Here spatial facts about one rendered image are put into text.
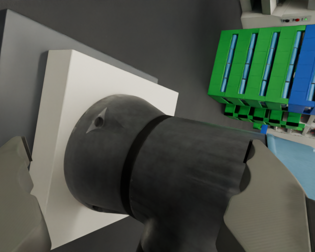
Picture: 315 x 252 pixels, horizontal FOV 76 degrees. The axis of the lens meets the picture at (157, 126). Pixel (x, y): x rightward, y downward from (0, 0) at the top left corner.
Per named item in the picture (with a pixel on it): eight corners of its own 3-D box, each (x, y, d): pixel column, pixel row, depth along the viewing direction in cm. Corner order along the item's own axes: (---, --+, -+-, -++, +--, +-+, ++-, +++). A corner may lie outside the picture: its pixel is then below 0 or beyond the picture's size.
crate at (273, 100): (268, 109, 97) (287, 111, 93) (264, 101, 80) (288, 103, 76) (282, 47, 96) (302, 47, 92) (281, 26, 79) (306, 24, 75)
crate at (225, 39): (219, 102, 110) (234, 104, 106) (207, 94, 93) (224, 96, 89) (231, 48, 109) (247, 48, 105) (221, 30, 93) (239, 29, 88)
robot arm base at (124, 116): (149, 183, 43) (190, 202, 38) (64, 229, 28) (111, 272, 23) (156, 94, 39) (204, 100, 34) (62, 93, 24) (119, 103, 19)
